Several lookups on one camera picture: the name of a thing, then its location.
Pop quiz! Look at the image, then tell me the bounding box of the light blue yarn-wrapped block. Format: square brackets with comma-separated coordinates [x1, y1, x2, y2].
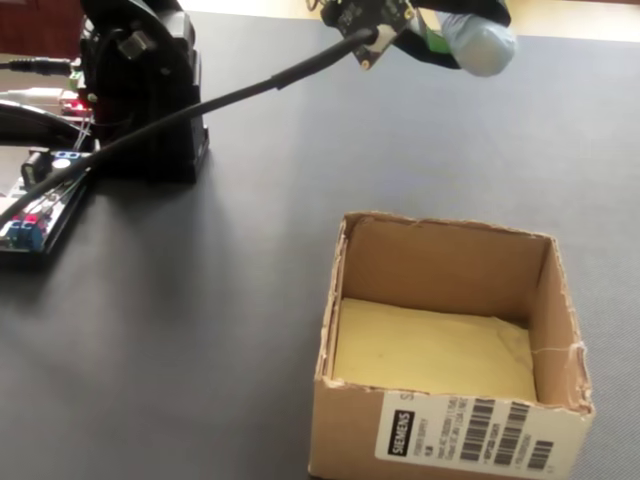
[436, 11, 519, 79]

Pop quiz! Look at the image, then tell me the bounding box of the white usb cable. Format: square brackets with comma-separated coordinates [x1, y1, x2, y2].
[0, 86, 69, 106]

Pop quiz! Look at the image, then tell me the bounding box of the black usb cable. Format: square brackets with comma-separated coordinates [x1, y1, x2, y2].
[0, 98, 79, 151]

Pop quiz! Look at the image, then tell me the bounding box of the yellow foam pad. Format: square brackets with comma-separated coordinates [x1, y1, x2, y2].
[331, 297, 540, 402]

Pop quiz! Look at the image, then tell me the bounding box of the thick black camera cable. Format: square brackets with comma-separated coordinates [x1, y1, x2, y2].
[0, 27, 389, 227]

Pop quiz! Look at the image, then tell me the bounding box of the blue microcontroller board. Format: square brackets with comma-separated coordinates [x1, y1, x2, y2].
[0, 147, 99, 259]

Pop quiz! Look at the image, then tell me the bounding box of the open cardboard box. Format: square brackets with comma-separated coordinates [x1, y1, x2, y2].
[307, 209, 597, 480]

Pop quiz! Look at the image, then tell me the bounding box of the motor driver circuit board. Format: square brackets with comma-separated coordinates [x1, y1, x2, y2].
[52, 69, 97, 119]

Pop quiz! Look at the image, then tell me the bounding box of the large black foam mat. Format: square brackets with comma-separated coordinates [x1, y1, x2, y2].
[0, 8, 640, 480]

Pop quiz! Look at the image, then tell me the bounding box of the black barrel power plug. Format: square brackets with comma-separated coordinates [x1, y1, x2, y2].
[0, 56, 74, 77]

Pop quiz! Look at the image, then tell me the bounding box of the small camera circuit board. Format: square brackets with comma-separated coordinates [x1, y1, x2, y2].
[318, 0, 419, 71]

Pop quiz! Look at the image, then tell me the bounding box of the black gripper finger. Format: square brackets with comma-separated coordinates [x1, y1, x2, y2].
[414, 0, 512, 26]
[393, 14, 467, 71]

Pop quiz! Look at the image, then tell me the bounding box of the brown wooden furniture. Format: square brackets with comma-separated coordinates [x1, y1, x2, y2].
[0, 0, 86, 55]

